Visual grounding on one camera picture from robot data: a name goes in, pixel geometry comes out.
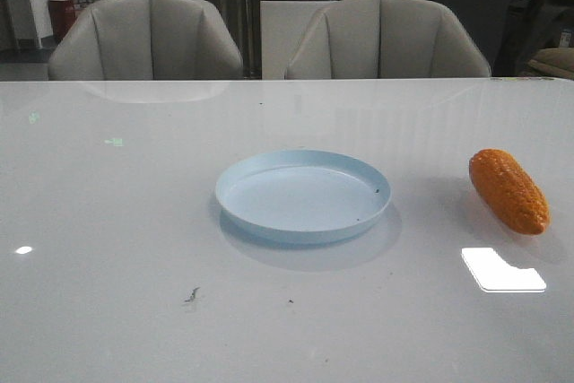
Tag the light blue round plate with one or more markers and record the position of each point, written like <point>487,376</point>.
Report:
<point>303,197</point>

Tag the orange toy corn cob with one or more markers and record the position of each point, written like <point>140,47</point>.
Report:
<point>509,191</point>

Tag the right grey upholstered chair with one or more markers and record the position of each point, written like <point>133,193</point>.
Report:
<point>386,39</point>

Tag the grey upholstered chair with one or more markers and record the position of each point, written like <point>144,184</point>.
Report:
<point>386,39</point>
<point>142,40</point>

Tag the left grey upholstered chair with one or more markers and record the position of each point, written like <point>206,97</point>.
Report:
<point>142,40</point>

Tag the red bin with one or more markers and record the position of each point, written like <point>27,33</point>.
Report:
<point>62,16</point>

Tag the beige cushion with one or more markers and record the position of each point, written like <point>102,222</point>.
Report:
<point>555,62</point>

